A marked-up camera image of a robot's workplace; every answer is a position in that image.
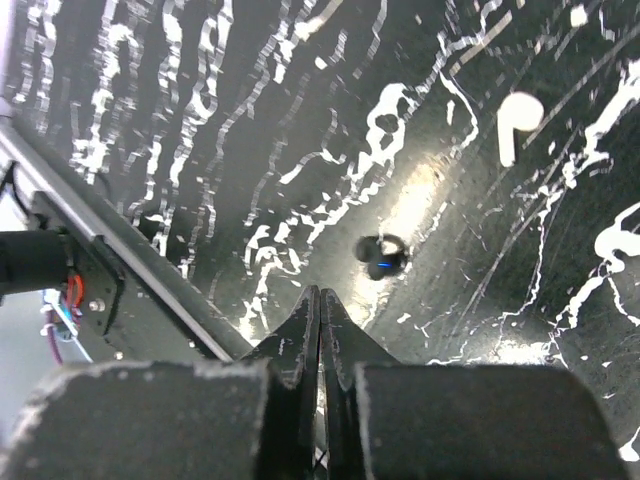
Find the white earbud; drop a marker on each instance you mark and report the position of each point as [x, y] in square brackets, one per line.
[519, 111]

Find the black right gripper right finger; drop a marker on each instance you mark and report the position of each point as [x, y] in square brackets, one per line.
[388, 420]

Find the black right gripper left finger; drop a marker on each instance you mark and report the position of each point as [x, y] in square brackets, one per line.
[250, 419]

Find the black earbud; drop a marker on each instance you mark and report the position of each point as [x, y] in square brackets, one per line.
[384, 255]

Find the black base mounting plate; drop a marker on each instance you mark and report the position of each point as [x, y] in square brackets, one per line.
[120, 297]

